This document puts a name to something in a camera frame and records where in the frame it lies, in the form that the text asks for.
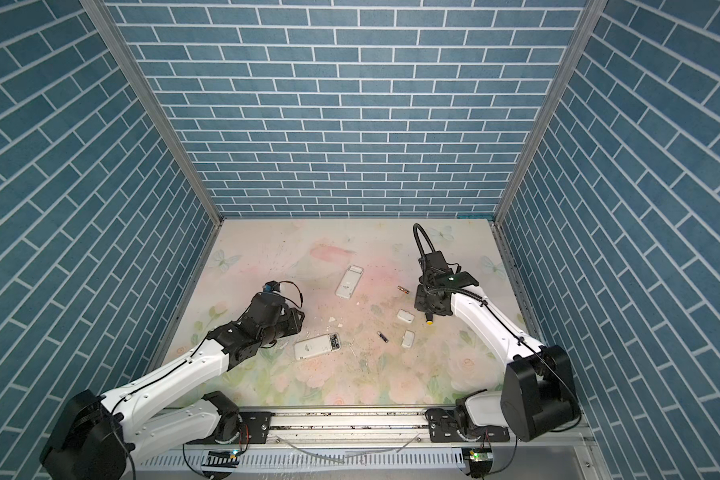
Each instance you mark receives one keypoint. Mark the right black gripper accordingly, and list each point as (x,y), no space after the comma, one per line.
(419,299)

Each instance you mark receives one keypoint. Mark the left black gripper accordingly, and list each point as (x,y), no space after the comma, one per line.
(294,320)

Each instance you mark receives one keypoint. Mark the white battery cover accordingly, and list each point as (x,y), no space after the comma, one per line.
(405,316)
(408,339)

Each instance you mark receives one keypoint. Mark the white remote control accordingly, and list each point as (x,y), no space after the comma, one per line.
(317,346)
(349,282)

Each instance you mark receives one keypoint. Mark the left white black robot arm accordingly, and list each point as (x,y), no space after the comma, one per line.
(104,436)

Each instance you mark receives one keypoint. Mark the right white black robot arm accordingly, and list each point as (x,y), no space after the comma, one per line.
(538,393)

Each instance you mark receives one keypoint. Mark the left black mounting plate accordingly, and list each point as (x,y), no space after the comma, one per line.
(249,428)

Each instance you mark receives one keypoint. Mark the black mounting plate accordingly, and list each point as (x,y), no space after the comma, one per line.
(249,428)
(452,425)

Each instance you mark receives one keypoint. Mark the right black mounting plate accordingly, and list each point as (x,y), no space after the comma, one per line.
(452,425)

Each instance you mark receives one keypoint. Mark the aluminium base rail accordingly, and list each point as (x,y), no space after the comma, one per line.
(369,439)

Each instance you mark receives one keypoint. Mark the right aluminium corner post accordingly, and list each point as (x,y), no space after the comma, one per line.
(572,55)

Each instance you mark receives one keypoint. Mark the aluminium corner post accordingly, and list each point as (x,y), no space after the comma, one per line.
(572,55)
(106,27)

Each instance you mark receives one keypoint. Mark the left aluminium corner post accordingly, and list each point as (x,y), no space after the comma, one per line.
(106,27)

